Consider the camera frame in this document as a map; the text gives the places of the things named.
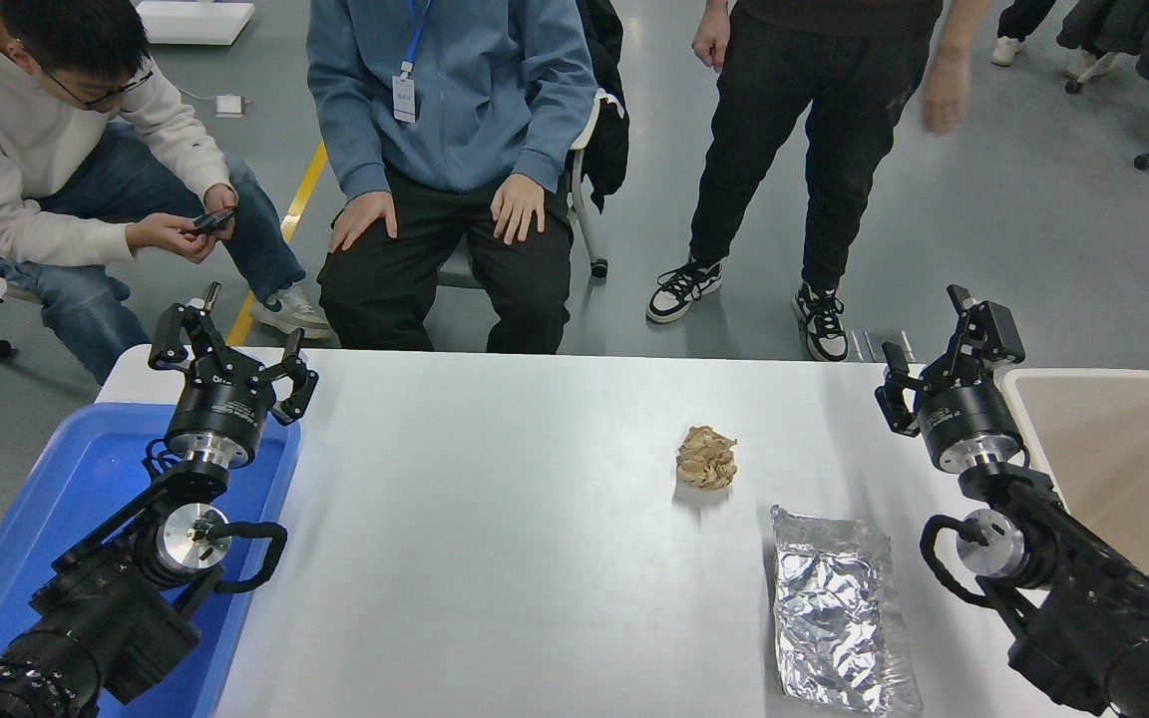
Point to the silver foil tray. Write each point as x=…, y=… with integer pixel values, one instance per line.
x=834, y=608

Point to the small white box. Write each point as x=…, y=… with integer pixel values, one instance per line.
x=229, y=105

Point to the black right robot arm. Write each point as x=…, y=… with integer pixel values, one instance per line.
x=1083, y=608

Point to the crumpled tan paper ball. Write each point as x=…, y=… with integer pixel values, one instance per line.
x=706, y=459

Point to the person's left hand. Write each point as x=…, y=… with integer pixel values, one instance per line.
x=520, y=204
x=946, y=90
x=223, y=197

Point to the black jacket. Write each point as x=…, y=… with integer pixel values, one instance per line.
x=612, y=140

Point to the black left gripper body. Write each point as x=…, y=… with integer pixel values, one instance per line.
x=220, y=409

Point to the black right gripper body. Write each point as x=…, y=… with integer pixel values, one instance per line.
x=963, y=414

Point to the person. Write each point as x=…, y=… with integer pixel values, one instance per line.
x=1008, y=48
x=6, y=140
x=475, y=90
x=814, y=100

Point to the black phone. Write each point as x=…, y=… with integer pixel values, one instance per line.
x=213, y=219

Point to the white folding chair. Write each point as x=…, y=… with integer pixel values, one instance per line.
x=582, y=199

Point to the blue plastic tray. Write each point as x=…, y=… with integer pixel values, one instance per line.
x=66, y=479

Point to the person's right hand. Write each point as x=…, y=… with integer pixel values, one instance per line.
x=712, y=40
x=166, y=236
x=365, y=213

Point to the large pale dustbin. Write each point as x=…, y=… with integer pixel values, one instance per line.
x=1133, y=449

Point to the white flat platform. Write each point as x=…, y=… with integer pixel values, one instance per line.
x=197, y=18

